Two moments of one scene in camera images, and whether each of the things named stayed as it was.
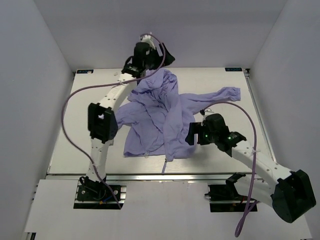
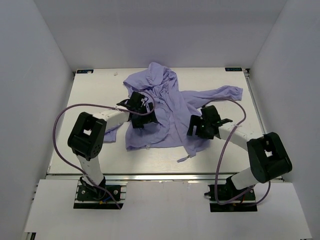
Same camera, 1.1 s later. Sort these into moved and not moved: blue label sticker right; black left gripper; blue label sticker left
Moved: black left gripper
Not moved: blue label sticker right; blue label sticker left
